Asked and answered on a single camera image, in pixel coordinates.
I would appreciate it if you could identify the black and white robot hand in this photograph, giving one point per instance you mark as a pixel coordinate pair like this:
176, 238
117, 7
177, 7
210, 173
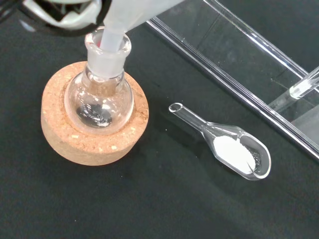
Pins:
69, 21

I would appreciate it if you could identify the small glass round-bottom flask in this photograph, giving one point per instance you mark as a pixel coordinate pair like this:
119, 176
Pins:
99, 99

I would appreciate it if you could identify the clear acrylic funnel stand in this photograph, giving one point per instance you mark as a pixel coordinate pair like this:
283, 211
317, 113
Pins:
236, 57

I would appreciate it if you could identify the glass weighing funnel with powder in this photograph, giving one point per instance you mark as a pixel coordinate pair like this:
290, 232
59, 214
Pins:
234, 153

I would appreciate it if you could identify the black table cloth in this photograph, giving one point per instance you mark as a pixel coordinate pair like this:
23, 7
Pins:
159, 211

